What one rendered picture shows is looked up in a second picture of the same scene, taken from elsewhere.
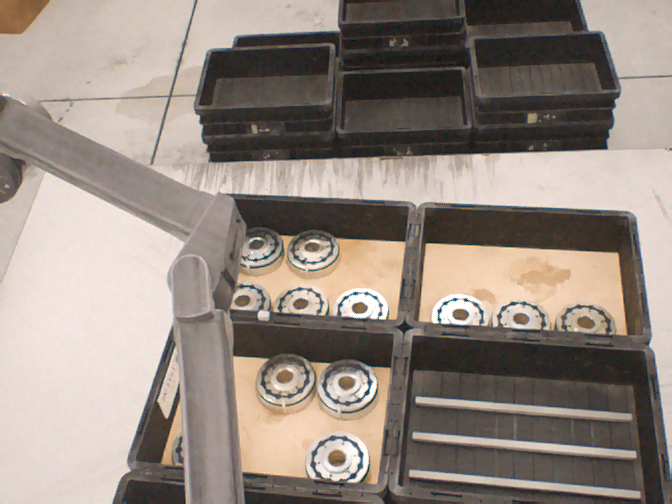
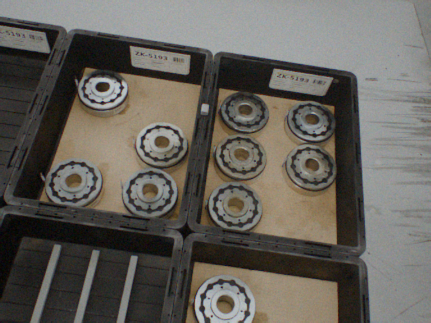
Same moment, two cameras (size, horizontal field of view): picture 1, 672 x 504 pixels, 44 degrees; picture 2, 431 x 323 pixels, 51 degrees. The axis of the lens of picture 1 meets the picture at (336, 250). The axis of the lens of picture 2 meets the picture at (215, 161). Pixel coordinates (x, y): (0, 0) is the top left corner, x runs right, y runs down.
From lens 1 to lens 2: 0.97 m
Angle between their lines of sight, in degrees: 43
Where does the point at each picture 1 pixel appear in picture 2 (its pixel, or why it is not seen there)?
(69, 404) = (192, 38)
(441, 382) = (156, 284)
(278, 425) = (125, 145)
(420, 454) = (79, 257)
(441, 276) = (290, 295)
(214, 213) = not seen: outside the picture
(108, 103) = not seen: outside the picture
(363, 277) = (286, 216)
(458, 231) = (346, 314)
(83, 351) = (236, 41)
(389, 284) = not seen: hidden behind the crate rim
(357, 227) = (342, 206)
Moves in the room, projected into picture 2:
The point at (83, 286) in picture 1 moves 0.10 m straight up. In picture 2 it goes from (296, 35) to (305, 8)
